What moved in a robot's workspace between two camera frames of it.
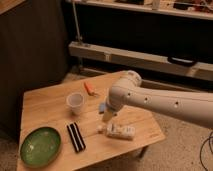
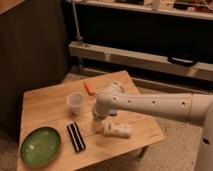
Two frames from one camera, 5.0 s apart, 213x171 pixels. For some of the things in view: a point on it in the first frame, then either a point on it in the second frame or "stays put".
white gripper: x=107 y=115 to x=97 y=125
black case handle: x=182 y=61 stays put
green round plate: x=40 y=147 stays put
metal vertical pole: x=77 y=21 stays put
